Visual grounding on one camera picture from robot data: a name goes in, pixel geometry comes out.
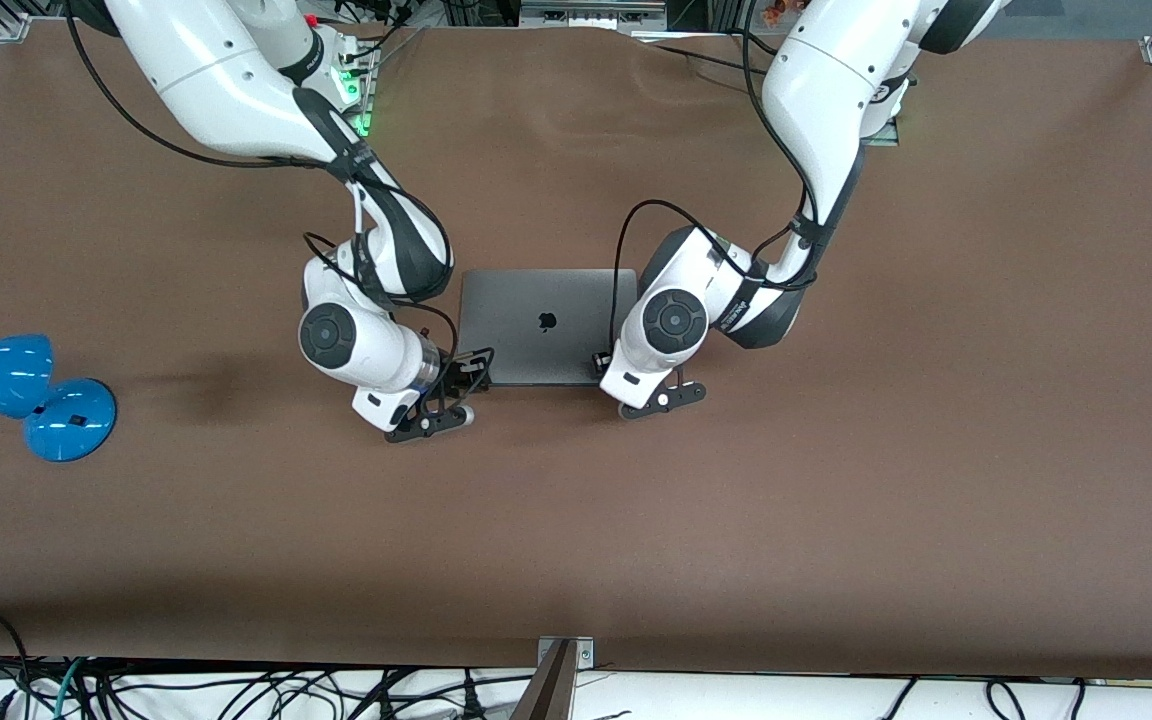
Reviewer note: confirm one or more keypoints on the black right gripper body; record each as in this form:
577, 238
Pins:
457, 375

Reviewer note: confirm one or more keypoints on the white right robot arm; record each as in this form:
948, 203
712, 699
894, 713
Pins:
216, 70

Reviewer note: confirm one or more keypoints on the dark camera post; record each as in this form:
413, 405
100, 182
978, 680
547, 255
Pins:
548, 690

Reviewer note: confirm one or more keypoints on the small metal bracket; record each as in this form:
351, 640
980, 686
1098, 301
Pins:
586, 652

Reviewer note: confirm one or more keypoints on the colourful small toy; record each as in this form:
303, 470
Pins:
781, 8

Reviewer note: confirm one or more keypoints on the grey power strip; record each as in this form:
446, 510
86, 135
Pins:
591, 14

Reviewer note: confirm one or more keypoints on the grey laptop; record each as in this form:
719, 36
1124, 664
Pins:
546, 320

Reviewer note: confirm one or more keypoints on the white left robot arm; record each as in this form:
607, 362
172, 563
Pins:
826, 80

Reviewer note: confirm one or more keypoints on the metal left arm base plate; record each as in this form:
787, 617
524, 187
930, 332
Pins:
886, 135

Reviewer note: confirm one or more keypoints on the blue desk lamp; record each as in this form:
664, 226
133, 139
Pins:
6, 375

